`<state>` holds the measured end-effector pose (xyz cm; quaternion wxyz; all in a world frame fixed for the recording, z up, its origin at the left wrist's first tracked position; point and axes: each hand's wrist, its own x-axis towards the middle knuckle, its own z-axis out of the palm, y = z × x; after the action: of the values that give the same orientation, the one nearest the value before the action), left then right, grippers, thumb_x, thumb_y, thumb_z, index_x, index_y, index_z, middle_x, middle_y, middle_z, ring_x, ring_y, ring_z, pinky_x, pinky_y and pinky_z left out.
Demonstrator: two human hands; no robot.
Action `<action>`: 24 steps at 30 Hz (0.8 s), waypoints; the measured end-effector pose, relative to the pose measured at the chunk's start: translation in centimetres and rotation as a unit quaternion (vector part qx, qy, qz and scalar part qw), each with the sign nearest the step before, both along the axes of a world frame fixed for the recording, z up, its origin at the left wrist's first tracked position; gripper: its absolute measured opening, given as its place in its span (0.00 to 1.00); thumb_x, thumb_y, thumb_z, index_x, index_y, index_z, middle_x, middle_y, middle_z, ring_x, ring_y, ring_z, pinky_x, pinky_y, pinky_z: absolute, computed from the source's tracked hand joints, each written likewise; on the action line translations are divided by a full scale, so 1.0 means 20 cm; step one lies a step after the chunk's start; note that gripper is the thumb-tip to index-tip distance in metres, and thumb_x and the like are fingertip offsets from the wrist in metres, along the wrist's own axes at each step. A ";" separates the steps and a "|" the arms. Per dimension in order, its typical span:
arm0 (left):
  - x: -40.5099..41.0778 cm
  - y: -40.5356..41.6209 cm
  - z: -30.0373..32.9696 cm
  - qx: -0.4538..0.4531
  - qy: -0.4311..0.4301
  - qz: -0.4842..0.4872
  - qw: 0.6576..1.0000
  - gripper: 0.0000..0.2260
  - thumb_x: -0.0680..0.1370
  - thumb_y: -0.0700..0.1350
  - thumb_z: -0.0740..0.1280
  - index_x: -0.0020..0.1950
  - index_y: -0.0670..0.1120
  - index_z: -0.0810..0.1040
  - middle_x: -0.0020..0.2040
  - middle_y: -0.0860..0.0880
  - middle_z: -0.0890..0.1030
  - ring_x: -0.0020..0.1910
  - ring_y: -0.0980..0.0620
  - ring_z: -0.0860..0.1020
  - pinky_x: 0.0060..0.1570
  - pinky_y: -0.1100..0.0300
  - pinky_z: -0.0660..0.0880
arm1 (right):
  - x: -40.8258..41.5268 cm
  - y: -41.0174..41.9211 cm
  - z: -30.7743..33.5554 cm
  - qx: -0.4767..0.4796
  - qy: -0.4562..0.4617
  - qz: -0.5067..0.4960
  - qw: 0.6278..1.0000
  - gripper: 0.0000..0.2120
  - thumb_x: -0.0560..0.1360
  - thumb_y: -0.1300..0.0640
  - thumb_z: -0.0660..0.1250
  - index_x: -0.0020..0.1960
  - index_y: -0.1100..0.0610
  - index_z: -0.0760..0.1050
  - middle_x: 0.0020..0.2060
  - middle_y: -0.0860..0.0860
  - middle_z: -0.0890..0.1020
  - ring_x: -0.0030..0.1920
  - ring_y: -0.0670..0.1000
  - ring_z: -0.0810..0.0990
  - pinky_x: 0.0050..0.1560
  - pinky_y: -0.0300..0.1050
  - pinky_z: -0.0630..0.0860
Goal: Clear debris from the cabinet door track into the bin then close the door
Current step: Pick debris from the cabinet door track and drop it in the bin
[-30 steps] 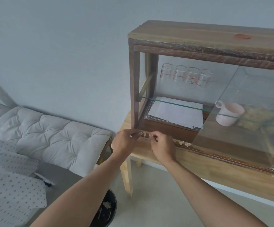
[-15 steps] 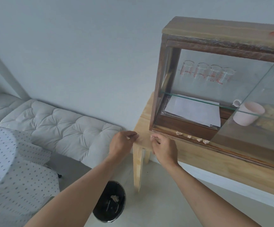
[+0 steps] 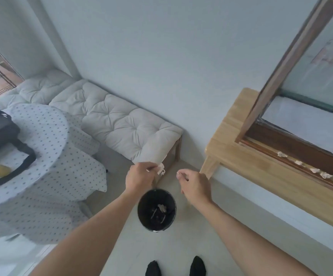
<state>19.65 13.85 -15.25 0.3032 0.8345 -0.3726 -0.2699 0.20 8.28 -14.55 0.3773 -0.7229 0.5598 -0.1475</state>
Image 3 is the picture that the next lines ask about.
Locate person's left hand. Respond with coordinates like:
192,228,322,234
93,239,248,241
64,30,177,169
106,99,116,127
125,162,159,195

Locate person's right hand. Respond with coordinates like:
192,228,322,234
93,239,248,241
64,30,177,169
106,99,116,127
177,168,213,205

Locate person's left forearm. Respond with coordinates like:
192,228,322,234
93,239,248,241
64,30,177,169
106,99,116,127
28,186,153,276

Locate person's right forearm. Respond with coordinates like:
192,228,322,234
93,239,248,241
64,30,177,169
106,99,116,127
188,199,319,276

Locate black round trash bin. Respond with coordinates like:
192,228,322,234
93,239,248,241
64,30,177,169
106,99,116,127
137,189,177,232

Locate long white tufted cushion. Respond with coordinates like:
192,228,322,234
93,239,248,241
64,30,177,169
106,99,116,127
49,79,183,164

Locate light wooden table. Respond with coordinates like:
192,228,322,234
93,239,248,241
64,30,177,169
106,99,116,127
200,87,333,237

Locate person's right black sock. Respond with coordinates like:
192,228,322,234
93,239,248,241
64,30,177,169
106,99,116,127
190,256,207,276

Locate person's black sock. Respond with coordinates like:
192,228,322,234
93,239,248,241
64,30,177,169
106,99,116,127
190,256,207,276
145,260,162,276

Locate white polka dot tablecloth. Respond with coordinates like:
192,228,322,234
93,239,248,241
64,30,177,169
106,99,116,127
0,103,108,245

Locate person's left black sock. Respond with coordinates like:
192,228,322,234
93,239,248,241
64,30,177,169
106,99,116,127
145,260,162,276

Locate dark wooden framed glass panel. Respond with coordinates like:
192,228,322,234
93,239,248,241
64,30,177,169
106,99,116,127
234,0,333,199

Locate short white tufted cushion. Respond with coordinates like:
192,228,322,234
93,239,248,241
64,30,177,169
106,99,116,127
0,69,78,113

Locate wooden bench frame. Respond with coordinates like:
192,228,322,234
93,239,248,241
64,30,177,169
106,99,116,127
152,134,183,189

